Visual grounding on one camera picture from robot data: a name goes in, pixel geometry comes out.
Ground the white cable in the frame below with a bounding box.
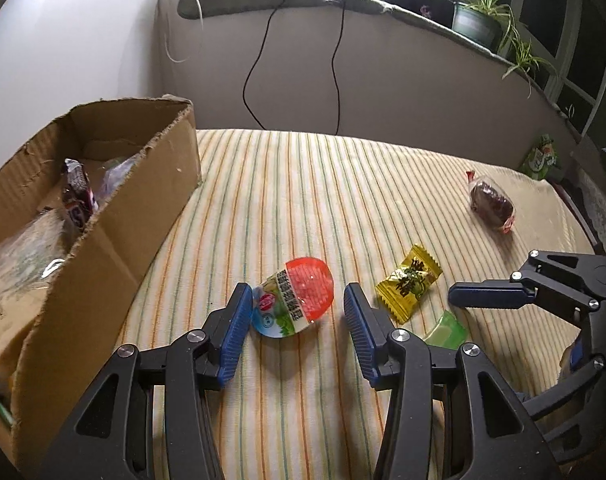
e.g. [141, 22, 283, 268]
[157, 0, 205, 63]

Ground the potted spider plant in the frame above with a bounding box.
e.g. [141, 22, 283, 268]
[425, 0, 521, 53]

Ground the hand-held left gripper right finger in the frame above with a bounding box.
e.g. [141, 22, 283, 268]
[343, 282, 564, 480]

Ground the small spider plant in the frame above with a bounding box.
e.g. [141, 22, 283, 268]
[500, 35, 559, 98]

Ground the green jelly cup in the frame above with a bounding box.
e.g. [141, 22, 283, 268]
[423, 310, 468, 350]

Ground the red date in clear packet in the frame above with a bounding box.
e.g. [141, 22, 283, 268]
[466, 170, 516, 235]

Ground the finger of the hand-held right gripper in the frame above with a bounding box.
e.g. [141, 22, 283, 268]
[519, 309, 606, 418]
[448, 249, 606, 320]

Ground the cardboard box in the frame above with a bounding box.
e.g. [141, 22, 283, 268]
[0, 94, 203, 478]

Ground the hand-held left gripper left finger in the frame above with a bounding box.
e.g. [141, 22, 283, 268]
[40, 282, 254, 480]

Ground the red jelly cup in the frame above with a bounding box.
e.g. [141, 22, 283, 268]
[251, 256, 335, 338]

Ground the striped blanket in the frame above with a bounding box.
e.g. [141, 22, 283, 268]
[118, 127, 606, 480]

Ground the black cable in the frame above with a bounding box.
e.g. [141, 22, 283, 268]
[242, 0, 349, 133]

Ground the green snack packet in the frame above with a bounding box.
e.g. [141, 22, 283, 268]
[520, 133, 561, 178]

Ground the yellow candy packet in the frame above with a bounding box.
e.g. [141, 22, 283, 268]
[375, 244, 444, 323]

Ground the brown chocolate bar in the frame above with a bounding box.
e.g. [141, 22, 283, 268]
[63, 158, 100, 231]

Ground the sandwich in clear packet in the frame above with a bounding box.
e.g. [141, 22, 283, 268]
[0, 210, 78, 396]

